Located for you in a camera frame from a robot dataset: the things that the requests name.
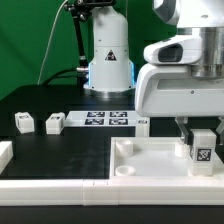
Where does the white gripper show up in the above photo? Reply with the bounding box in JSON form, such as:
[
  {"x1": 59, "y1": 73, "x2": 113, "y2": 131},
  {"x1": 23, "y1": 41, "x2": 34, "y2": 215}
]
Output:
[{"x1": 135, "y1": 64, "x2": 224, "y2": 145}]

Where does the white square tabletop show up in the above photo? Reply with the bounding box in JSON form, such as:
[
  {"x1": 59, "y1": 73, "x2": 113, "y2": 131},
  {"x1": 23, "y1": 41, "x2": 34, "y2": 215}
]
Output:
[{"x1": 109, "y1": 137, "x2": 224, "y2": 179}]

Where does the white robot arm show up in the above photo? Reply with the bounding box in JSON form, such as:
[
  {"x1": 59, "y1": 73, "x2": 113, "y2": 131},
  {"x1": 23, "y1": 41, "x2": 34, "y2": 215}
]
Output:
[{"x1": 84, "y1": 0, "x2": 224, "y2": 119}]

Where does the white U-shaped fence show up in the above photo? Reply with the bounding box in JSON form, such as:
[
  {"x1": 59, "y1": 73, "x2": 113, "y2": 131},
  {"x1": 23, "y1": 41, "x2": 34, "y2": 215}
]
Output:
[{"x1": 0, "y1": 139, "x2": 224, "y2": 206}]

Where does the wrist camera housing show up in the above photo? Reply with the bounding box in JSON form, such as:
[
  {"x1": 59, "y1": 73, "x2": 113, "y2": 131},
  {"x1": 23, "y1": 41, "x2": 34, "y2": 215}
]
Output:
[{"x1": 143, "y1": 35, "x2": 202, "y2": 65}]

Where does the white marker base plate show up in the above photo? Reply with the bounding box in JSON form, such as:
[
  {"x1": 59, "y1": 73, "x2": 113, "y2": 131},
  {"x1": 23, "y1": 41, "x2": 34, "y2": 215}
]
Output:
[{"x1": 65, "y1": 110, "x2": 149, "y2": 127}]

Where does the black cable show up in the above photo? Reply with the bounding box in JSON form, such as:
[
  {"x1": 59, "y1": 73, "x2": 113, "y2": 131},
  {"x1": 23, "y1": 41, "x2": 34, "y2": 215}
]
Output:
[{"x1": 42, "y1": 68, "x2": 88, "y2": 86}]

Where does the black camera stand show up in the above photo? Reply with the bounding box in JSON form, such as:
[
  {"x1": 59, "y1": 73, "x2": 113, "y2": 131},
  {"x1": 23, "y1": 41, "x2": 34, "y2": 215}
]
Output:
[{"x1": 64, "y1": 0, "x2": 116, "y2": 86}]

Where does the white cable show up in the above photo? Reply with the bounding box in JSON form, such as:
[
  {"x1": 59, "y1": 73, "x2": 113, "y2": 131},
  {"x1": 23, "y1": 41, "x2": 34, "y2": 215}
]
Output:
[{"x1": 37, "y1": 0, "x2": 69, "y2": 86}]

